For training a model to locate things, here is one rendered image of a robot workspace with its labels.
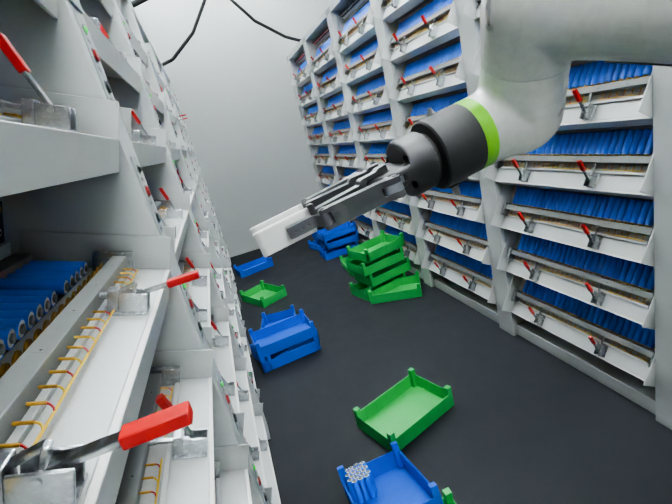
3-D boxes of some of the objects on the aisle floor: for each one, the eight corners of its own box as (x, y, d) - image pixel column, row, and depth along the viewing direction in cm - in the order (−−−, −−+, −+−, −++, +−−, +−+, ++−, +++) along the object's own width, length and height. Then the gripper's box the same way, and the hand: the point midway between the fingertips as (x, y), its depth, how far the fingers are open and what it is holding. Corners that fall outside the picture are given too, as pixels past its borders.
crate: (414, 383, 165) (410, 367, 162) (454, 404, 148) (451, 386, 146) (357, 426, 150) (352, 408, 147) (395, 455, 133) (390, 435, 131)
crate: (344, 492, 125) (336, 467, 125) (403, 464, 129) (395, 440, 129) (373, 554, 95) (361, 521, 96) (448, 516, 100) (437, 484, 100)
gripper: (471, 190, 46) (281, 290, 42) (408, 180, 61) (263, 254, 57) (451, 126, 44) (247, 226, 40) (390, 132, 58) (238, 206, 55)
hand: (282, 230), depth 49 cm, fingers open, 3 cm apart
